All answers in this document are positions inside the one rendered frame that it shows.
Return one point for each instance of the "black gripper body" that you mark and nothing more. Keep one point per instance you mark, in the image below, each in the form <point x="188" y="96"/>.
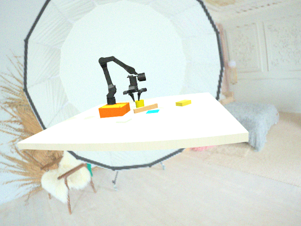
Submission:
<point x="139" y="91"/>

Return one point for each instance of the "yellow rectangular block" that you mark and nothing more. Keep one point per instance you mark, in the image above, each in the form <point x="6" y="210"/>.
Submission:
<point x="183" y="102"/>

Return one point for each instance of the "cream long flat bar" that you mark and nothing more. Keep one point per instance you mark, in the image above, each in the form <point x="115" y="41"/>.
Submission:
<point x="145" y="108"/>

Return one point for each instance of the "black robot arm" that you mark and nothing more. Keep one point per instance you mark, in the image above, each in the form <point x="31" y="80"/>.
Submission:
<point x="111" y="88"/>

